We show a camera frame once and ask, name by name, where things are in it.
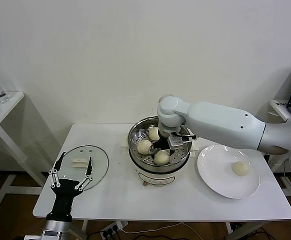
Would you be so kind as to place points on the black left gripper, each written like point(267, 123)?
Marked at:
point(64, 200)

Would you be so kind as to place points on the white electric cooker base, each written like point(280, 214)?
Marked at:
point(158, 177)

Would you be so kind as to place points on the steel steamer basket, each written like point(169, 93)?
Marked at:
point(135, 131)

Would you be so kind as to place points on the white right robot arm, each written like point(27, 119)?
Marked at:
point(223, 120)

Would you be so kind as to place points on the white laptop desk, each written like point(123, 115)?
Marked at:
point(276, 110)

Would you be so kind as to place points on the white power strip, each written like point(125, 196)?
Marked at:
point(113, 228)

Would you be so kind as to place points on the white side table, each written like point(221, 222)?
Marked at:
point(9, 100)

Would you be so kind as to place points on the white round plate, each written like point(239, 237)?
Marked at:
point(220, 175)

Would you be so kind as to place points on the glass pot lid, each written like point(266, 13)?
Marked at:
point(99, 160)

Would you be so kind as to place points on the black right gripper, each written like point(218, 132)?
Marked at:
point(162, 143)

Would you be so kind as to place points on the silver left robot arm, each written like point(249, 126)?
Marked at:
point(55, 228)

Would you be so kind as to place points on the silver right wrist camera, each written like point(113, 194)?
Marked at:
point(175, 142)

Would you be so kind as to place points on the white steamed baozi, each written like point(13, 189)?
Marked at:
point(154, 133)
point(160, 158)
point(240, 168)
point(144, 147)

